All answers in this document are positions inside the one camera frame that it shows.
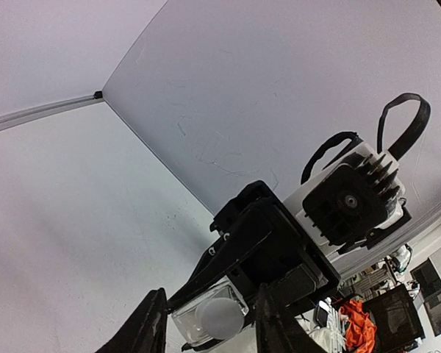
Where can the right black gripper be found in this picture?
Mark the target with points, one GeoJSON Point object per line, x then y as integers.
{"type": "Point", "coordinates": [264, 244]}

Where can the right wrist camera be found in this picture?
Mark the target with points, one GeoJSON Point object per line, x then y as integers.
{"type": "Point", "coordinates": [350, 196]}

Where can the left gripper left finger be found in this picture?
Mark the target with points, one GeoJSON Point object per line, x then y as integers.
{"type": "Point", "coordinates": [144, 330]}

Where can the aluminium back rail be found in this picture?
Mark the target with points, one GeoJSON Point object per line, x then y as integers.
{"type": "Point", "coordinates": [32, 114]}

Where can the orange cloth in background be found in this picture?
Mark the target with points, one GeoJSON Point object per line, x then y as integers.
{"type": "Point", "coordinates": [360, 336]}

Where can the white nail polish cap brush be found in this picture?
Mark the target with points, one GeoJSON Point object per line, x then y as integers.
{"type": "Point", "coordinates": [221, 318]}

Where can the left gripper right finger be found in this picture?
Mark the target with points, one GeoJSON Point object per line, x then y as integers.
{"type": "Point", "coordinates": [277, 331]}

